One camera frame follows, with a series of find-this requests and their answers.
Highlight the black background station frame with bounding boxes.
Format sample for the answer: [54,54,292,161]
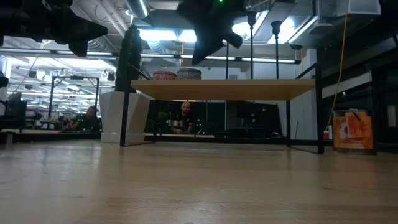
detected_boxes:
[48,75,100,121]

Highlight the long ceiling light bar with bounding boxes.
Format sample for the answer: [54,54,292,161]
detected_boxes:
[0,46,302,65]

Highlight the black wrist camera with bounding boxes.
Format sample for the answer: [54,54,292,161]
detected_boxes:
[68,39,89,58]
[222,30,244,49]

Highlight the person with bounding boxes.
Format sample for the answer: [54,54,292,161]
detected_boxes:
[169,101,195,135]
[67,105,102,133]

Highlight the tin can orange label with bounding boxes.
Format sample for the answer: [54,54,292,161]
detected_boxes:
[331,108,376,156]

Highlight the yellow cable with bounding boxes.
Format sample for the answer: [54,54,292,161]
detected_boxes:
[325,12,349,131]

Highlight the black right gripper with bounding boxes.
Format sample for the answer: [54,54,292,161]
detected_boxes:
[177,0,246,65]

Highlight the small green plant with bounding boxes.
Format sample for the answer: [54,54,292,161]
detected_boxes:
[157,111,169,133]

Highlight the black metal candlestick holder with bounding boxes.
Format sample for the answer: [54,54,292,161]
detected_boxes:
[270,20,284,80]
[224,39,229,80]
[246,11,257,80]

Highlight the silver ceiling duct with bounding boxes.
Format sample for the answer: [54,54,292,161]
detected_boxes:
[124,0,150,19]

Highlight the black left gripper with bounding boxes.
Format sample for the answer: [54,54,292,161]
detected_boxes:
[40,0,109,44]

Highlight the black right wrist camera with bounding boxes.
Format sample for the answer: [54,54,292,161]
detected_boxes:
[222,30,244,49]

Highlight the green cactus in white pot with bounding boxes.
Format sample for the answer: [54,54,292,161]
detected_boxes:
[99,24,150,144]

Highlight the pink glitter candle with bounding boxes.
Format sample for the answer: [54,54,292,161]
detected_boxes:
[152,70,177,80]

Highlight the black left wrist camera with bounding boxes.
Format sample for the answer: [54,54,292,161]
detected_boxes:
[68,39,89,58]

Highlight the wooden shelf riser black legs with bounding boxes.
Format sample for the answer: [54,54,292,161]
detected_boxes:
[119,63,325,155]

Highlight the white ceiling air unit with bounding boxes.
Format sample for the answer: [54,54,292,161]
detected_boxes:
[317,0,382,18]

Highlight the dark computer monitor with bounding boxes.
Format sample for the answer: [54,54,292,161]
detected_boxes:
[4,91,28,130]

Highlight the grey glitter candle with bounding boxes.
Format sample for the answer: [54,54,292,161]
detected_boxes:
[176,67,202,80]

